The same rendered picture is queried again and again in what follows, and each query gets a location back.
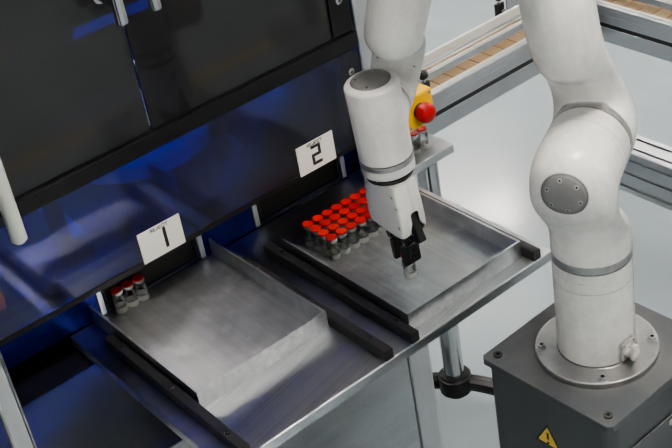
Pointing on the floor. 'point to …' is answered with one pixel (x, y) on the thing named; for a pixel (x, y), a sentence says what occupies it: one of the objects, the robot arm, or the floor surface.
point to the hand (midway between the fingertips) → (405, 248)
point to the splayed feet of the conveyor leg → (458, 388)
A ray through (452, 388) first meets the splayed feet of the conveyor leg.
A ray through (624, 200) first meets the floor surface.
